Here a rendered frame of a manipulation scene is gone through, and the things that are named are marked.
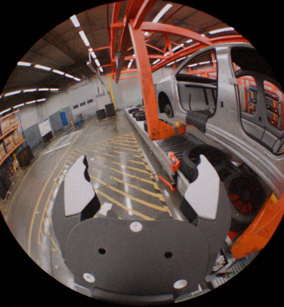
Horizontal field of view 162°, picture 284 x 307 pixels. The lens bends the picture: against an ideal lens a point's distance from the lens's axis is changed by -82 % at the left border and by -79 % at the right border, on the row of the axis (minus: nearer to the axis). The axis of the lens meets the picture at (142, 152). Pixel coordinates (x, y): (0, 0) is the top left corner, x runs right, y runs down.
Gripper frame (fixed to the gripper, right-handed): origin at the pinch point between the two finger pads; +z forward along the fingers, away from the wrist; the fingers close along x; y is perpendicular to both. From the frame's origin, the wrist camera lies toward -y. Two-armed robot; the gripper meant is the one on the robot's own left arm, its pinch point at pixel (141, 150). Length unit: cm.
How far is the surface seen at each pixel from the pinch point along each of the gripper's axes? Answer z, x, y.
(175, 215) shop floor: 49, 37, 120
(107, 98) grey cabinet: 962, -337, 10
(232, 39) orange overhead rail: 180, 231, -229
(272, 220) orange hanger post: -19, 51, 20
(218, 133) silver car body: 82, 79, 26
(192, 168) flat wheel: 79, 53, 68
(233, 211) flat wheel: 13, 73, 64
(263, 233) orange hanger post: -22, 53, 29
